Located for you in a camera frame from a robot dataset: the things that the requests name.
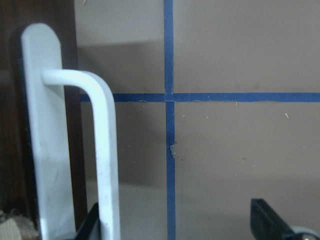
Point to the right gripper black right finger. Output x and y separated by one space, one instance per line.
266 224

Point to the white drawer with handle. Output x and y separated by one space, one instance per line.
45 80

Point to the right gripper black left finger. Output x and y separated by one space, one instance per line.
90 228

